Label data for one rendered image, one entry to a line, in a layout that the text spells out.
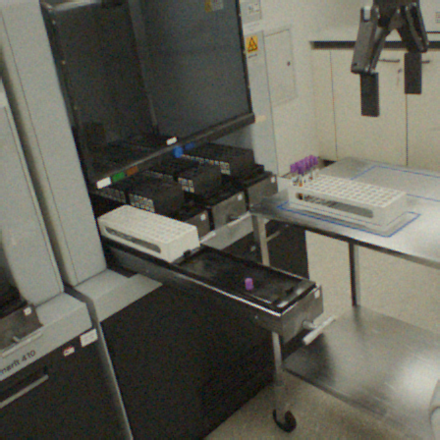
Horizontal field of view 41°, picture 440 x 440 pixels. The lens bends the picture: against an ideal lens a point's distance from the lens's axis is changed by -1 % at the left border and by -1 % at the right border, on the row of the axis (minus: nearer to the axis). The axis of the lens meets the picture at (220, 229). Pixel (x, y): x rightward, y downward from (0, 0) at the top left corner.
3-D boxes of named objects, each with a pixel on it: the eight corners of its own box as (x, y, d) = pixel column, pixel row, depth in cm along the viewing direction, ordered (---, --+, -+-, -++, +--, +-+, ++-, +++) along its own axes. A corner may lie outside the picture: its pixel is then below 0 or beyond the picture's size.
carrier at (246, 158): (251, 166, 189) (248, 148, 187) (255, 167, 188) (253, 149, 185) (226, 178, 183) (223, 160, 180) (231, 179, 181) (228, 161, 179)
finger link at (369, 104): (378, 72, 89) (376, 73, 89) (379, 116, 92) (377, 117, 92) (361, 71, 91) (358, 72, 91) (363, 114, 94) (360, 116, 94)
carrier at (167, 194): (181, 200, 171) (177, 182, 169) (186, 201, 170) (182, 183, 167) (150, 216, 164) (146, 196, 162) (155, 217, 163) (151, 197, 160)
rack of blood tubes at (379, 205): (288, 206, 157) (286, 185, 154) (311, 192, 163) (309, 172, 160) (384, 232, 136) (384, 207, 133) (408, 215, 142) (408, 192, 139)
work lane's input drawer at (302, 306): (93, 260, 164) (86, 232, 160) (133, 240, 172) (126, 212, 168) (301, 354, 114) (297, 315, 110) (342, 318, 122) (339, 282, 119)
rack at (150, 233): (101, 239, 160) (95, 218, 157) (130, 224, 165) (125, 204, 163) (171, 267, 139) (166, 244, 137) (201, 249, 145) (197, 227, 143)
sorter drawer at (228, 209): (86, 191, 216) (81, 168, 213) (116, 178, 225) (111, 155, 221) (225, 234, 167) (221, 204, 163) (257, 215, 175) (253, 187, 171)
